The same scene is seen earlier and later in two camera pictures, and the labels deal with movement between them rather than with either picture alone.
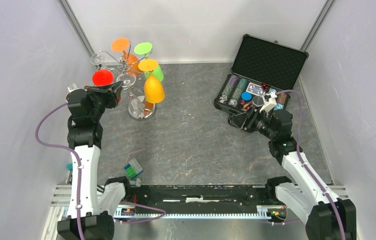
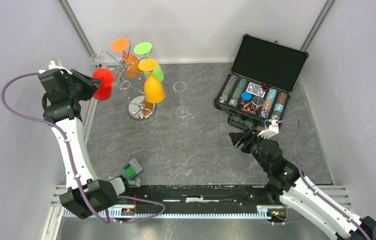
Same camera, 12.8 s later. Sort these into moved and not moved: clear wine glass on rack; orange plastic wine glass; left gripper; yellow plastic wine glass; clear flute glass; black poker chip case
Moved: left gripper; clear flute glass
Not moved: yellow plastic wine glass; orange plastic wine glass; clear wine glass on rack; black poker chip case
